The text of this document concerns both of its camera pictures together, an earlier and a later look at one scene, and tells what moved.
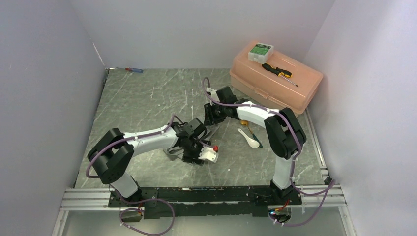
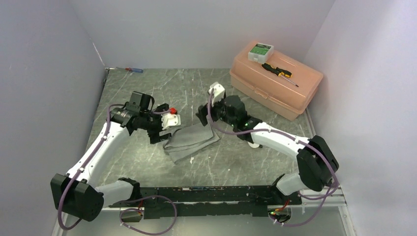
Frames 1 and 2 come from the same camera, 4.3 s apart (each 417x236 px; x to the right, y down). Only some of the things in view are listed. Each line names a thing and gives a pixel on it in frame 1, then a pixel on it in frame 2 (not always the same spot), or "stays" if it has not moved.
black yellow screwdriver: x=279 y=72 stays
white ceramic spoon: x=252 y=143 stays
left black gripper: x=193 y=159 → x=154 y=135
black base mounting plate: x=183 y=202 stays
